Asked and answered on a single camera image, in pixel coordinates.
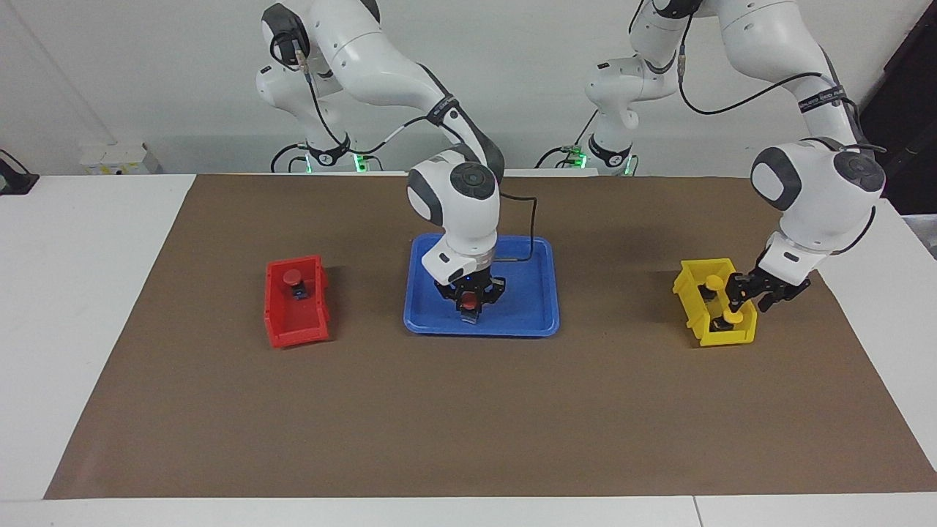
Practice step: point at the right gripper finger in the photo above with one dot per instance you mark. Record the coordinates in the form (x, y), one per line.
(450, 294)
(494, 291)

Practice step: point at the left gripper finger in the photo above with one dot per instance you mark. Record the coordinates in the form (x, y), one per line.
(738, 289)
(767, 301)

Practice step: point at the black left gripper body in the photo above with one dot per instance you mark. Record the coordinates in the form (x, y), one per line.
(779, 285)

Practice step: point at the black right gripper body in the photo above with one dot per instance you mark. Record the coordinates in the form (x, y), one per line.
(468, 278)

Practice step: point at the red push button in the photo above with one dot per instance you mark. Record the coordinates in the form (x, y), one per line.
(469, 300)
(293, 277)

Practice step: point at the yellow push button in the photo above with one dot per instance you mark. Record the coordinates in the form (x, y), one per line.
(732, 320)
(713, 282)

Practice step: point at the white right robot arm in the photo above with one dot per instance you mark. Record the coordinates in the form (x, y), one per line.
(454, 197)

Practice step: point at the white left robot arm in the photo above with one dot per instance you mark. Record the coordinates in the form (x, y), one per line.
(820, 197)

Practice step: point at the blue plastic tray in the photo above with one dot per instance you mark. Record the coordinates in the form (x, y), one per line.
(527, 300)

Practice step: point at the yellow plastic bin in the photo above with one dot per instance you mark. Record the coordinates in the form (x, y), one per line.
(688, 293)

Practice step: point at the brown paper table mat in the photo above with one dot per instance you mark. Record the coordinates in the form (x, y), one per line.
(468, 410)

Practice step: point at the red plastic bin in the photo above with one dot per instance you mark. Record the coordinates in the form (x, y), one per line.
(274, 315)

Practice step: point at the black stand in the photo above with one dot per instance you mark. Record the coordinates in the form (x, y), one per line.
(911, 132)

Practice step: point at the white power strip box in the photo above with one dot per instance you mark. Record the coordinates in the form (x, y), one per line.
(117, 157)

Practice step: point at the black table clamp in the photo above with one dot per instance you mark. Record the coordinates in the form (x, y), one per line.
(15, 181)

